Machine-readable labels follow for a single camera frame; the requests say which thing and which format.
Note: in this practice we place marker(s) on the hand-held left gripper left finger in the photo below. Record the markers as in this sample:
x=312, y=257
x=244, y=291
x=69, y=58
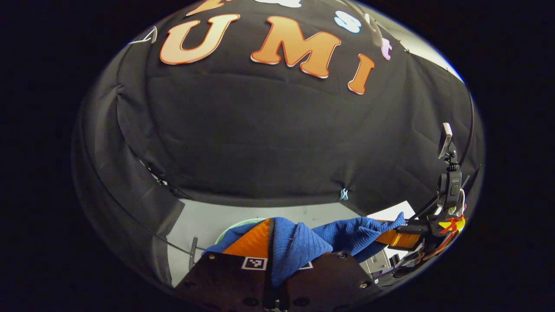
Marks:
x=270, y=242

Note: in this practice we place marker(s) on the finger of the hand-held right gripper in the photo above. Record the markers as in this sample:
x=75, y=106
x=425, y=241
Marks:
x=418, y=227

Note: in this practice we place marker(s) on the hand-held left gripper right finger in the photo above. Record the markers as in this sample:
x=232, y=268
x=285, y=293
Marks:
x=329, y=281

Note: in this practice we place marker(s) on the green laundry hamper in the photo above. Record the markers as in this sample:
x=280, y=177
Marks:
x=236, y=226

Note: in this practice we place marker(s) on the black backdrop cloth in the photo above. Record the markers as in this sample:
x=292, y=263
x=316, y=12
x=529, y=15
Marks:
x=260, y=138

